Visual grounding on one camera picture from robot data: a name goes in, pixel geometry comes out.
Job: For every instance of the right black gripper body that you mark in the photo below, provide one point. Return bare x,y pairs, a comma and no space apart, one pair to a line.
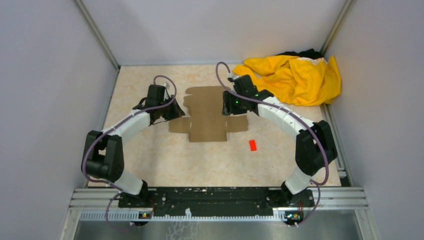
233,105

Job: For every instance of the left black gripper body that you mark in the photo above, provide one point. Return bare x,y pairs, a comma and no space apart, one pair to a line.
170,111

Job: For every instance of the brown cardboard box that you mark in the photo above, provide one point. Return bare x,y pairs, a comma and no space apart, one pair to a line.
205,122

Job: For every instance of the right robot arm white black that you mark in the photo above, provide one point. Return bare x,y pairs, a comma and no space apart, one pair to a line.
314,142

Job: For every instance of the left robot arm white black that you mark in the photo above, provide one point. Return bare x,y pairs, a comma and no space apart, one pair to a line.
103,156

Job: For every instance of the small red block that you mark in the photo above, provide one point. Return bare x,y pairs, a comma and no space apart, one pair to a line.
253,145

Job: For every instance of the yellow cloth garment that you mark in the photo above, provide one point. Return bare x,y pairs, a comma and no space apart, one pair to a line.
295,80

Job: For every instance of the black cloth behind yellow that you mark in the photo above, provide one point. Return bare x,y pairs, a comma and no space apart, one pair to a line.
310,53

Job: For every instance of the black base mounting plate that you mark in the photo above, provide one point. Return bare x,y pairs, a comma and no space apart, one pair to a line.
218,201

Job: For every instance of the aluminium frame rail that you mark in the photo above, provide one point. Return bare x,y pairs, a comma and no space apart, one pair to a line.
98,204

